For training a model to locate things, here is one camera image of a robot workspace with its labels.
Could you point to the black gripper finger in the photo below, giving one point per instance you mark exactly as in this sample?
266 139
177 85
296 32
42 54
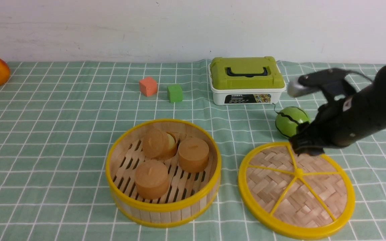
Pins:
305 145

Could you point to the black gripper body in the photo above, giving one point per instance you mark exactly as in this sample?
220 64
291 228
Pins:
334 126

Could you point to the yellow woven bamboo steamer lid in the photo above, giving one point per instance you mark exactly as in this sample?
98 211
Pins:
297 196

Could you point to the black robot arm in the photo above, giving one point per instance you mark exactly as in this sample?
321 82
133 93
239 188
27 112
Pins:
371 117

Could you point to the yellow bamboo steamer basket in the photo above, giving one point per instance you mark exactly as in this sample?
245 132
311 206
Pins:
187 196

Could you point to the green toy watermelon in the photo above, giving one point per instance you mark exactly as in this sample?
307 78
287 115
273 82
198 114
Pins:
288 119

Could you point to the green and white toolbox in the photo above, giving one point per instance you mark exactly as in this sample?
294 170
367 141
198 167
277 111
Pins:
245 81

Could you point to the brown steamed bun rear right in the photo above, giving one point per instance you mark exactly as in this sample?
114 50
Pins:
193 155

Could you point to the brown steamed bun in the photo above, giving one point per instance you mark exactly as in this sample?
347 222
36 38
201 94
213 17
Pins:
151 179
193 155
159 144

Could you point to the green foam cube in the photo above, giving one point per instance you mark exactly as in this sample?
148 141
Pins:
174 93

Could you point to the brown steamed bun rear left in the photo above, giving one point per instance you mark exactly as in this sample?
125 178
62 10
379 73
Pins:
159 144

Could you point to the brown steamed bun front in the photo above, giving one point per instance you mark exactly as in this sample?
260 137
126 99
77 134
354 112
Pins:
151 179

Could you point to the orange foam cube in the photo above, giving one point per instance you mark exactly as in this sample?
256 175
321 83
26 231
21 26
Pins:
148 86

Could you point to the green checkered tablecloth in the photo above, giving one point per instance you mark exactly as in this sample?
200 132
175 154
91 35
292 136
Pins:
57 123

